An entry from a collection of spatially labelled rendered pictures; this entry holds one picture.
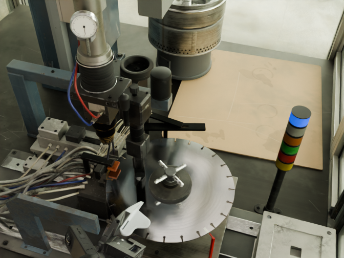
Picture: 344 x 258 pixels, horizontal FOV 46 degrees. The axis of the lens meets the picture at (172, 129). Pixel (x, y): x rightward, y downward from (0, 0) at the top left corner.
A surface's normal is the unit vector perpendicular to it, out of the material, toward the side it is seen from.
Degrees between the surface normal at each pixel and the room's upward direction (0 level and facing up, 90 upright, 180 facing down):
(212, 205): 0
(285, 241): 0
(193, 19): 90
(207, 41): 90
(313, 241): 0
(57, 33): 90
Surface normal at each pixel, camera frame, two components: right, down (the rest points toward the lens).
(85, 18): 0.07, 0.71
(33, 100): 0.95, 0.22
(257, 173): 0.02, -0.71
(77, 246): -0.80, -0.04
